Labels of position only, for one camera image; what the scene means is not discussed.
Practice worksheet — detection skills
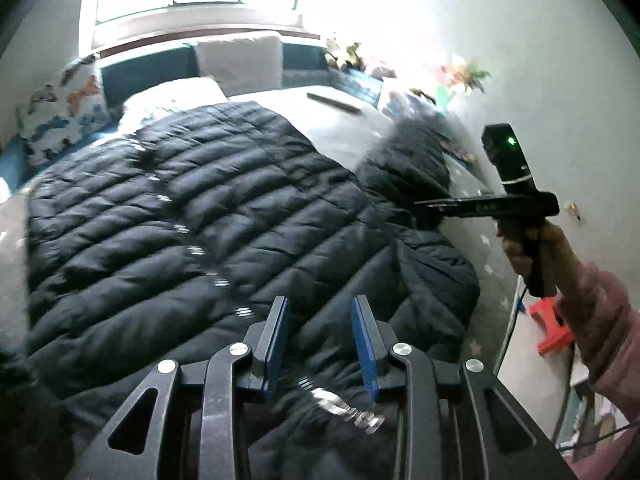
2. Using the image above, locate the teal padded headboard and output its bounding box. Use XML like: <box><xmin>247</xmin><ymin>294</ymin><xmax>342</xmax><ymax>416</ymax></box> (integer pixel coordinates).
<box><xmin>97</xmin><ymin>40</ymin><xmax>351</xmax><ymax>108</ymax></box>

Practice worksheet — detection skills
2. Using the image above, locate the red plastic stool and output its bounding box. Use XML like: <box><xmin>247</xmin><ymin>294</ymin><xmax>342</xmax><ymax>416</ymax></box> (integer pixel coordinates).
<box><xmin>529</xmin><ymin>296</ymin><xmax>576</xmax><ymax>357</ymax></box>

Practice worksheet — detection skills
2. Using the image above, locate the person's right hand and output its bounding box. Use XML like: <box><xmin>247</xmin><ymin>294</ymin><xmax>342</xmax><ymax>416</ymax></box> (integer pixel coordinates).
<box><xmin>496</xmin><ymin>220</ymin><xmax>581</xmax><ymax>293</ymax></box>

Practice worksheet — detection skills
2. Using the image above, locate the white pillow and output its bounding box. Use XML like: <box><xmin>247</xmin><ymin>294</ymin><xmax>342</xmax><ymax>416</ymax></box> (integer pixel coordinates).
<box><xmin>120</xmin><ymin>77</ymin><xmax>228</xmax><ymax>128</ymax></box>

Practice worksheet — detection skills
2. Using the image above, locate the white square cushion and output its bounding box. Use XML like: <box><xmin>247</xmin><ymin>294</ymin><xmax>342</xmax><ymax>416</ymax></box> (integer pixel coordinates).
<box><xmin>194</xmin><ymin>31</ymin><xmax>286</xmax><ymax>97</ymax></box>

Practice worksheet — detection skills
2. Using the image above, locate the dark flat remote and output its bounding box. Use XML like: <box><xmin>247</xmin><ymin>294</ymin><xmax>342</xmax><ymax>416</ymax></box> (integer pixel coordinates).
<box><xmin>306</xmin><ymin>92</ymin><xmax>362</xmax><ymax>115</ymax></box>

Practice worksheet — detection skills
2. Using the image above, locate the black puffer jacket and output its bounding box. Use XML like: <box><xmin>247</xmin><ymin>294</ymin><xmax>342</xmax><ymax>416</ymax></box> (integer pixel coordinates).
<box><xmin>22</xmin><ymin>101</ymin><xmax>480</xmax><ymax>480</ymax></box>

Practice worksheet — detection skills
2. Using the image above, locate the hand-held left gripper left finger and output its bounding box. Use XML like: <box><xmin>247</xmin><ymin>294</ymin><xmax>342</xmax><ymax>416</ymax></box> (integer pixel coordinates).
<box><xmin>70</xmin><ymin>295</ymin><xmax>290</xmax><ymax>480</ymax></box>

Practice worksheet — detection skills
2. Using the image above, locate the butterfly print pillow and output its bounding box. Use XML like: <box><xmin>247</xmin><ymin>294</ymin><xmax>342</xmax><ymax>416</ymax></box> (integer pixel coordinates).
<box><xmin>16</xmin><ymin>55</ymin><xmax>113</xmax><ymax>166</ymax></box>

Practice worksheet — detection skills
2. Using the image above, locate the stuffed toys pile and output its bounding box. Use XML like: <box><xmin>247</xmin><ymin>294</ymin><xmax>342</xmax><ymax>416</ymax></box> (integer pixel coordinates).
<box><xmin>324</xmin><ymin>37</ymin><xmax>401</xmax><ymax>81</ymax></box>

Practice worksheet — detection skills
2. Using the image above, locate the person's right forearm pink sleeve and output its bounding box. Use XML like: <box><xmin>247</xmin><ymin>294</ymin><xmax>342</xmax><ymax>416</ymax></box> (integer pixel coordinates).
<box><xmin>565</xmin><ymin>260</ymin><xmax>640</xmax><ymax>480</ymax></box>

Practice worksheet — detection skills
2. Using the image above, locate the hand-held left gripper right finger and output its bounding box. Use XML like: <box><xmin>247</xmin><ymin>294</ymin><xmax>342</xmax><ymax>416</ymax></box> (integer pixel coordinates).
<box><xmin>351</xmin><ymin>295</ymin><xmax>576</xmax><ymax>480</ymax></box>

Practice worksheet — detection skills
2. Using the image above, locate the bed with grey sheet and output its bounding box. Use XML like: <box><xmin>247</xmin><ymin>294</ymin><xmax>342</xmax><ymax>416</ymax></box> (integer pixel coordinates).
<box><xmin>0</xmin><ymin>82</ymin><xmax>526</xmax><ymax>411</ymax></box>

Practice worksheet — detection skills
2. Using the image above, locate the colourful flower wall decoration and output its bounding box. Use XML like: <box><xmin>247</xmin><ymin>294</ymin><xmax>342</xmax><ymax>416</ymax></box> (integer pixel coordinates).
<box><xmin>436</xmin><ymin>57</ymin><xmax>493</xmax><ymax>98</ymax></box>

